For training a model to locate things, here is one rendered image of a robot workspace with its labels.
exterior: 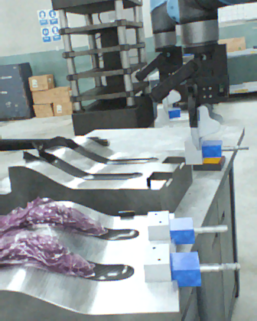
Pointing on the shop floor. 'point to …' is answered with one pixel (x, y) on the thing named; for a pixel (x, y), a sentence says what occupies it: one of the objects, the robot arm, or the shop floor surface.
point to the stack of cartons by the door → (50, 97)
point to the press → (103, 95)
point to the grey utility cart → (242, 84)
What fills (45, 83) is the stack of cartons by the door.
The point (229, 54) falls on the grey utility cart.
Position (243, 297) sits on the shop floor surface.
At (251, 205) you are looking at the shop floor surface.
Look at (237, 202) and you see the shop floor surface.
